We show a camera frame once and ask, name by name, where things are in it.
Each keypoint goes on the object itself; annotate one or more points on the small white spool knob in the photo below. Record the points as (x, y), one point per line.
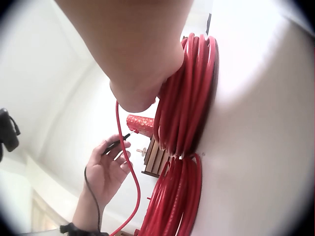
(142, 151)

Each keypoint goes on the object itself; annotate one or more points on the person's left thumb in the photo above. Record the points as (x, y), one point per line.
(110, 142)

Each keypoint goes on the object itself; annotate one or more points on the red patterned paper roll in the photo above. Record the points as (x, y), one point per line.
(141, 125)

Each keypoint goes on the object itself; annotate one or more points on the wooden slatted box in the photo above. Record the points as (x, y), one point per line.
(155, 159)

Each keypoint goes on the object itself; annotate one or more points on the black wrist band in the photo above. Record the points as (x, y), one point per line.
(83, 229)

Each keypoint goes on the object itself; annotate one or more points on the person's left hand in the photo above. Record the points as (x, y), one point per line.
(102, 169)

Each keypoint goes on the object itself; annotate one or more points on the person's right hand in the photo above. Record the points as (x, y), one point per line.
(128, 49)

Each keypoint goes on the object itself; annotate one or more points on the person's left fingers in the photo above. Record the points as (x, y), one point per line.
(124, 166)

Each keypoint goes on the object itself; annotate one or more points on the person's right thumb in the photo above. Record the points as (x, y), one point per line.
(133, 95)

